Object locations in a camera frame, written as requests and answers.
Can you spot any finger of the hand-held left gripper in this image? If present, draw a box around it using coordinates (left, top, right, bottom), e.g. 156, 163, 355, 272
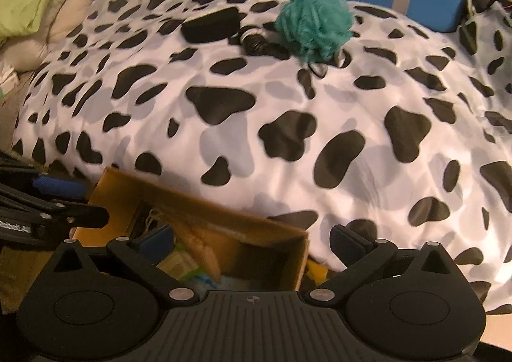
0, 184, 109, 229
0, 152, 89, 198

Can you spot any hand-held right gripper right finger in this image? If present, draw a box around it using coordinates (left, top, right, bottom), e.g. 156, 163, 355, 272
310, 226, 460, 302

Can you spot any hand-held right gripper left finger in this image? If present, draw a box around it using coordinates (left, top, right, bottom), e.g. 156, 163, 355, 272
52, 225, 199, 302

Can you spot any green wet wipes pack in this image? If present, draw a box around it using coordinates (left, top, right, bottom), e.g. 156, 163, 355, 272
157, 243, 209, 282

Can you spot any brown drawstring pouch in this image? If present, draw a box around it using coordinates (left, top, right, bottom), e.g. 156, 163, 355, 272
146, 208, 223, 279

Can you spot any cardboard box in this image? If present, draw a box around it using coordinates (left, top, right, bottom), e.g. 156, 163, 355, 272
74, 167, 310, 293

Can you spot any black soft pouch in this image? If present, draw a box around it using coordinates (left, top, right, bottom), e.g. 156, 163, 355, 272
181, 6, 241, 43

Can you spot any teal bath loofah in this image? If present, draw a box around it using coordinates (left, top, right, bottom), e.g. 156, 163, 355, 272
274, 0, 355, 65

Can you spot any yellow object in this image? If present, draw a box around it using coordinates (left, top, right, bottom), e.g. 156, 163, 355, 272
306, 260, 329, 285

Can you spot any cow print blanket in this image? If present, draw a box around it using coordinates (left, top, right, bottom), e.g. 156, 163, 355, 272
10, 0, 512, 315

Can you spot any beige quilt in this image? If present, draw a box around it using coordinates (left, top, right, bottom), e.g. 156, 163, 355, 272
0, 0, 101, 71

